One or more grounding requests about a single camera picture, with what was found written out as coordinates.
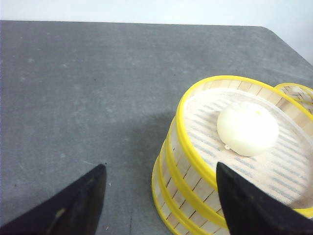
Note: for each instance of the white steamer liner cloth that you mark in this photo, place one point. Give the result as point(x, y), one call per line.
point(285, 171)

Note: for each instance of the bamboo steamer basket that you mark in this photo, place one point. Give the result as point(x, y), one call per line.
point(168, 220)
point(185, 191)
point(290, 107)

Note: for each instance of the white bun right basket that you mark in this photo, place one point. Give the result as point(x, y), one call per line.
point(247, 128)

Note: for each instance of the bamboo steamer lid yellow rim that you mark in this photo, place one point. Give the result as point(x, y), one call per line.
point(300, 93)

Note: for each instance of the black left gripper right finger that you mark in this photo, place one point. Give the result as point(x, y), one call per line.
point(250, 211)

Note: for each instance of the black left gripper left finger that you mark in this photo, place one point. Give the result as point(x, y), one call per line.
point(75, 210)

